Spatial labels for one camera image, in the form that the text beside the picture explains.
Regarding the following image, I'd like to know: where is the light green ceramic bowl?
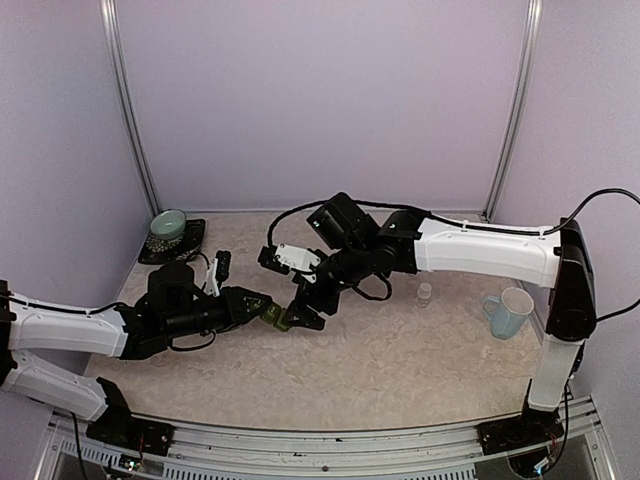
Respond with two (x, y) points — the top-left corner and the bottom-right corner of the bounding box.
(149, 209), (187, 241)

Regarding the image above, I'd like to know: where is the black patterned tray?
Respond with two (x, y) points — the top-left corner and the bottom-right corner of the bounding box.
(137, 219), (206, 265)

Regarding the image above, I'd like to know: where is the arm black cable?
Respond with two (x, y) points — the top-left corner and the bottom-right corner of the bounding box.
(184, 249), (211, 291)
(267, 199), (431, 251)

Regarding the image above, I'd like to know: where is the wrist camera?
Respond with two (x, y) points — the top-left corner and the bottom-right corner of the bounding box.
(258, 244), (321, 275)
(203, 250), (231, 297)

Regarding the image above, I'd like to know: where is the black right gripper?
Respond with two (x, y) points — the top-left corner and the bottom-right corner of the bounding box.
(281, 240), (372, 330)

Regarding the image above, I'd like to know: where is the light blue mug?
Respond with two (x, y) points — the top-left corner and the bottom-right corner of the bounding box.
(482, 287), (535, 340)

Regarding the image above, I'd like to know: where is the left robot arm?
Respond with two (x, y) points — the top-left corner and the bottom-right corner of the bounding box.
(1, 262), (272, 445)

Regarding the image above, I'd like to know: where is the aluminium front rail frame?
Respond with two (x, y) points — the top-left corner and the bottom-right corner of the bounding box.
(34, 394), (616, 480)

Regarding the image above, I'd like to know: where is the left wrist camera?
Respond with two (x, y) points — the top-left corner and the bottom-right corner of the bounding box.
(203, 250), (231, 297)

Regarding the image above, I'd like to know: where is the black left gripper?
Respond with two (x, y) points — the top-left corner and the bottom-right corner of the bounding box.
(163, 286), (272, 339)

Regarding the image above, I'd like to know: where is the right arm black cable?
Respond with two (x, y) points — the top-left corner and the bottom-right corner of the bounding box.
(267, 199), (431, 251)

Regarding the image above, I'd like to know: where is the green pill organizer box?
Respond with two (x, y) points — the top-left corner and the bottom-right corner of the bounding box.
(260, 303), (292, 332)

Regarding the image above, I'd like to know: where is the right aluminium corner post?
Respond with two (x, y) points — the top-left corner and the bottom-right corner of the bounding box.
(483, 0), (543, 221)

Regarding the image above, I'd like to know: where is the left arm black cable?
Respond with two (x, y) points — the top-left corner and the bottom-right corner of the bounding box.
(184, 249), (211, 291)

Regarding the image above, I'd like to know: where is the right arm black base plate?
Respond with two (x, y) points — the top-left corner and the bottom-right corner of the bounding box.
(476, 416), (564, 455)

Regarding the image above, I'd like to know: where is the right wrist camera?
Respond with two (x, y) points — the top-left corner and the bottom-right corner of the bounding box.
(258, 244), (321, 275)

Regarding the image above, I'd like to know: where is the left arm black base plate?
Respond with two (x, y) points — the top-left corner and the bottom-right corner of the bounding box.
(86, 416), (174, 457)

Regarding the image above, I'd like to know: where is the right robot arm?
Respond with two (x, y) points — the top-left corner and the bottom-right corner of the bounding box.
(269, 192), (597, 444)

